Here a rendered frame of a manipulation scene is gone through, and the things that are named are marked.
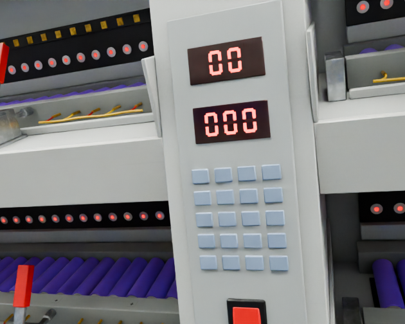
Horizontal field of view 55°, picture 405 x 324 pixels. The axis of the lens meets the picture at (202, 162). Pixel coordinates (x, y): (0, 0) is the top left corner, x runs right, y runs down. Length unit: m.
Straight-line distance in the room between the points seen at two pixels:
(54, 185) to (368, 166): 0.21
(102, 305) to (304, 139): 0.25
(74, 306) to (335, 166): 0.27
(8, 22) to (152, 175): 0.40
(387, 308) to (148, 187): 0.20
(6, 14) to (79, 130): 0.31
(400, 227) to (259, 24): 0.26
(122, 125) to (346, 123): 0.17
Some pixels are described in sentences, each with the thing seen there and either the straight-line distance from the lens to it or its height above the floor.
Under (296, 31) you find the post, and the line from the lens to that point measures 0.24.
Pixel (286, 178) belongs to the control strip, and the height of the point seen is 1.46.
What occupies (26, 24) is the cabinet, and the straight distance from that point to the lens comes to 0.59.
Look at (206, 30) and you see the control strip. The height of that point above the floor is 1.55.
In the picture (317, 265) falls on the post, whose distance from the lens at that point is 0.25.
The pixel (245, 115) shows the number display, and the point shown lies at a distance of 0.23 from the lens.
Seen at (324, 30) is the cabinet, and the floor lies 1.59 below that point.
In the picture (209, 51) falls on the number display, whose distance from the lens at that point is 0.24.
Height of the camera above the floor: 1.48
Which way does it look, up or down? 3 degrees down
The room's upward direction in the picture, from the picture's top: 5 degrees counter-clockwise
